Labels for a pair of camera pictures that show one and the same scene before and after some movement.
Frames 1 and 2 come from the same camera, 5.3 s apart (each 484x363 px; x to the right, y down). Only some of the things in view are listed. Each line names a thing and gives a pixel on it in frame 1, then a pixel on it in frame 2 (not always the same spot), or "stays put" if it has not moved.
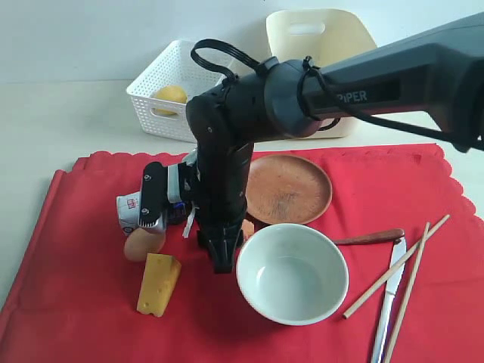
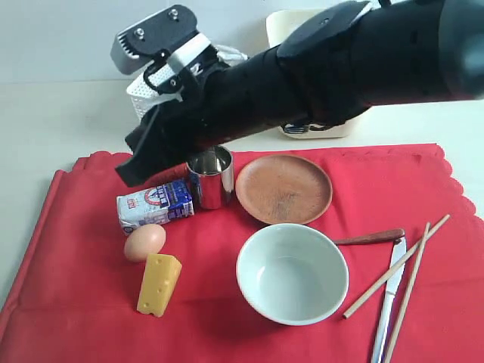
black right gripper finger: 237,244 → 149,163
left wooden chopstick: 349,311 stays put
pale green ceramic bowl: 293,274 stays put
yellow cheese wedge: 160,277 stays put
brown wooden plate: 287,189 stays put
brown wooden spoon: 390,234 stays put
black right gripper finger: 219,242 → 145,141
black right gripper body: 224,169 → 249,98
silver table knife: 399,252 stays put
